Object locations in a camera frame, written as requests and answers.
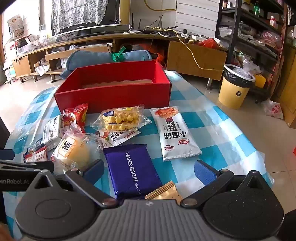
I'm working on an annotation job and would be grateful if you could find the orange plastic bag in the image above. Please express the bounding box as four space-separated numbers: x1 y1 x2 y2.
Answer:
141 42 168 69

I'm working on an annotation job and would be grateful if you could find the black bin bag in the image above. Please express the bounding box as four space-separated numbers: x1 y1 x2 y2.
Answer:
223 64 256 88

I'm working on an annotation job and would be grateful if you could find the clear packet of yellow puffs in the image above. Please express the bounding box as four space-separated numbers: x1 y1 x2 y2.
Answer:
90 103 152 133

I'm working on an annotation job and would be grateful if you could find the small red and white packet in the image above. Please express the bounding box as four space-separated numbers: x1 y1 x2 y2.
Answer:
23 144 49 163

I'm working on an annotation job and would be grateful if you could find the small white snack packet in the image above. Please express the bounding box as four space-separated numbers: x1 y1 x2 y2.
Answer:
43 115 65 145

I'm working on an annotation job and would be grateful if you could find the blue wafer biscuit packet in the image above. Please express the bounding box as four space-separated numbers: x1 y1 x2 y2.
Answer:
103 143 163 201

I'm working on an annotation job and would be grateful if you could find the printed paper bag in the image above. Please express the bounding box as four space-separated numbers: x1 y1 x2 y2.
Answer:
7 14 25 37

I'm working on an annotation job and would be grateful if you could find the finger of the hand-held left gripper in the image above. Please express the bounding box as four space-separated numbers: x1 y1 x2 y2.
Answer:
0 149 15 160
0 160 55 173

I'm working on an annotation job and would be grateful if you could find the yellow cable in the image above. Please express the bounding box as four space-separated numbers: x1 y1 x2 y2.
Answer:
144 0 228 70

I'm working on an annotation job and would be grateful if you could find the wooden television stand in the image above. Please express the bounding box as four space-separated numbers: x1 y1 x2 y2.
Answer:
11 31 228 81

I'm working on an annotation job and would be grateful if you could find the white paper bag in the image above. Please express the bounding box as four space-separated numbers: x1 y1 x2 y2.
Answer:
34 61 50 77

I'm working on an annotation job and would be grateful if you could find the yellow trash bin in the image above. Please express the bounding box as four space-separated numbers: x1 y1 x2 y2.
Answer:
218 64 256 110

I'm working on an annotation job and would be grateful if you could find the red snack packet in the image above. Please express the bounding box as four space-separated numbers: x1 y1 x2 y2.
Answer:
62 103 89 133

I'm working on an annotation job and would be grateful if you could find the black shelf rack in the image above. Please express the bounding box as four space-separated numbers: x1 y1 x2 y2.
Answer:
215 0 289 102

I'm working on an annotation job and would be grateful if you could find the yellow carton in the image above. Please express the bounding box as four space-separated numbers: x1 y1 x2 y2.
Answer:
254 74 266 88

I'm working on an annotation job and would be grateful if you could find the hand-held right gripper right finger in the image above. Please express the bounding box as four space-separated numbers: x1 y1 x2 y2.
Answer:
180 160 270 208

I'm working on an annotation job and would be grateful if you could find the green strap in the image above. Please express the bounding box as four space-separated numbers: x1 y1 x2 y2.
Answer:
111 46 126 62

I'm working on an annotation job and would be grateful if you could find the black router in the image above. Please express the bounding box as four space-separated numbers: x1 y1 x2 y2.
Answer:
127 14 178 33

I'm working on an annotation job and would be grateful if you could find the red plastic bag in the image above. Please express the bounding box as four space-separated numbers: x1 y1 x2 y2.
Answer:
198 38 220 49

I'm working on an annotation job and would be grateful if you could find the white lace cloth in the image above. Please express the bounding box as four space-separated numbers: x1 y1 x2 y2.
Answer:
51 0 116 35

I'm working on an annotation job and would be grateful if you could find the rolled blue blanket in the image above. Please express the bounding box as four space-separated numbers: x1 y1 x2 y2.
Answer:
59 49 153 80

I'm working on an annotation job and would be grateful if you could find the television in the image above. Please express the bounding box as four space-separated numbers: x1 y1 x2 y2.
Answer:
50 0 130 37

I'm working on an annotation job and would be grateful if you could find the clear packet of yellow cake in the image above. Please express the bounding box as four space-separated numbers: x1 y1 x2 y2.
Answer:
51 128 104 172

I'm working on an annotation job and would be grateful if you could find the gold snack packet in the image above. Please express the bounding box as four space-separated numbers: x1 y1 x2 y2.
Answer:
144 181 183 204

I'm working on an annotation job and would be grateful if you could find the white plastic bag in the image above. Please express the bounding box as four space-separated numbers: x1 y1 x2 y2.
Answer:
261 100 284 120

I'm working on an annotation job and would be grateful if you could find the white spicy strips packet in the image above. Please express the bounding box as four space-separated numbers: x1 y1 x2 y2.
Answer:
149 106 202 162

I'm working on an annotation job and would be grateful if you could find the red cardboard box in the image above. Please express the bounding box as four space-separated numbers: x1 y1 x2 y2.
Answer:
54 61 172 114

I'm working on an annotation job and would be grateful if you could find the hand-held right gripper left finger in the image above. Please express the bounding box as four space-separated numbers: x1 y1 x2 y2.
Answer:
25 159 119 208

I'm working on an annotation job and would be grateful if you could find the white packet with red print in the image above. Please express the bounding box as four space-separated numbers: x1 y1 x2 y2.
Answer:
99 129 142 149

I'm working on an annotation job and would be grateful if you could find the white ribbed board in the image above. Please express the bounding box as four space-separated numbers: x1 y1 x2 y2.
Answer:
175 0 220 37

